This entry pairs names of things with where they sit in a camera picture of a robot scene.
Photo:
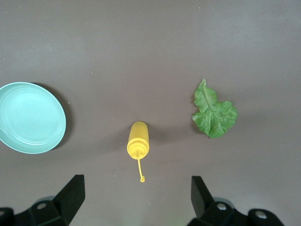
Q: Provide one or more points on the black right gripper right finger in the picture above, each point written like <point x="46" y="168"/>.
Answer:
<point x="211" y="214"/>

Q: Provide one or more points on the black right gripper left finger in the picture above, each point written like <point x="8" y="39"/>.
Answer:
<point x="58" y="212"/>

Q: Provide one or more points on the green lettuce leaf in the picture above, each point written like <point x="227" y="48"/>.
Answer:
<point x="214" y="117"/>

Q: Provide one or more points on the yellow mustard squeeze bottle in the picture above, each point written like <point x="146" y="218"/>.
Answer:
<point x="138" y="136"/>

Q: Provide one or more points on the mint green plate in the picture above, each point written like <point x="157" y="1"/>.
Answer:
<point x="30" y="117"/>

